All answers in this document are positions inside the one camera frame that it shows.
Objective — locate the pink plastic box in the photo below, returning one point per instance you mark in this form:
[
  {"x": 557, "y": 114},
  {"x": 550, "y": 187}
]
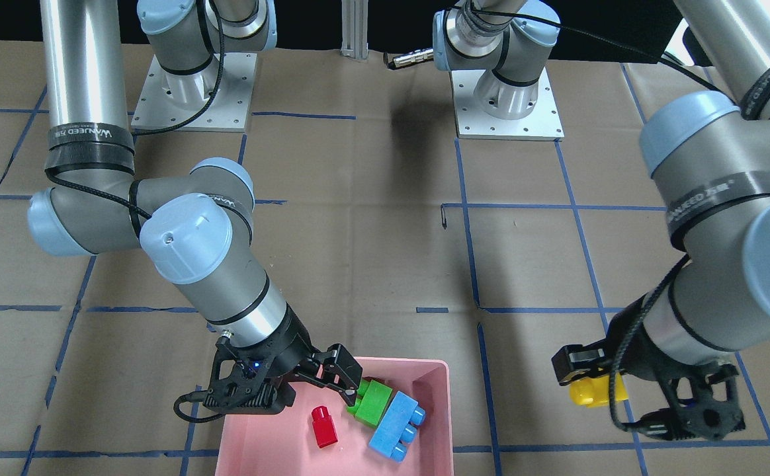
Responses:
[{"x": 284, "y": 444}]

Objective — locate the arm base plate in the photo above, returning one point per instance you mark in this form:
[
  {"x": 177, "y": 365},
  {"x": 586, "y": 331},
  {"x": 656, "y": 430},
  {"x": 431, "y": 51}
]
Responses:
[
  {"x": 487, "y": 108},
  {"x": 168, "y": 100}
]

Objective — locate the red toy block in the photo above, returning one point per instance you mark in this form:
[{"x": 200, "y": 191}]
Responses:
[{"x": 323, "y": 427}]

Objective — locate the green toy block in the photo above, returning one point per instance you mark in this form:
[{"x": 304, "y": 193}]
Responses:
[{"x": 372, "y": 399}]

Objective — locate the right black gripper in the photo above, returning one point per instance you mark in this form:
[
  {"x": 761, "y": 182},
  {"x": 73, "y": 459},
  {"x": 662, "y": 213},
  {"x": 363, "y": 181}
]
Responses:
[{"x": 294, "y": 344}]

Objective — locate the yellow toy block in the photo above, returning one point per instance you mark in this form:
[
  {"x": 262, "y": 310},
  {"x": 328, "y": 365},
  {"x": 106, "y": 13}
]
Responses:
[{"x": 591, "y": 392}]

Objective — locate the aluminium profile post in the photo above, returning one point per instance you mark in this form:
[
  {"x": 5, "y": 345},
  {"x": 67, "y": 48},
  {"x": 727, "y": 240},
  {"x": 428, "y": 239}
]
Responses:
[{"x": 354, "y": 27}]

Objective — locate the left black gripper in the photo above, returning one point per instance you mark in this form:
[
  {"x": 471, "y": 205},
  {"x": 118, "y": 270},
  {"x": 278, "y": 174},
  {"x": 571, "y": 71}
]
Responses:
[{"x": 649, "y": 359}]

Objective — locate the metal cable connector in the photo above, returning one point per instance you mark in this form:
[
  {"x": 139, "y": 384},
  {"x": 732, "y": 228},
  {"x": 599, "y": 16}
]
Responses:
[{"x": 409, "y": 59}]

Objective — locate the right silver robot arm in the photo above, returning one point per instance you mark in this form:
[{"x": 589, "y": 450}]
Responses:
[{"x": 196, "y": 229}]

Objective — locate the blue toy block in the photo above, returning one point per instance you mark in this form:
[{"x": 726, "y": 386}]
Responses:
[{"x": 398, "y": 428}]

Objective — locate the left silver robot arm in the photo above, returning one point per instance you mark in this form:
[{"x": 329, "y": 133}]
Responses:
[{"x": 709, "y": 155}]

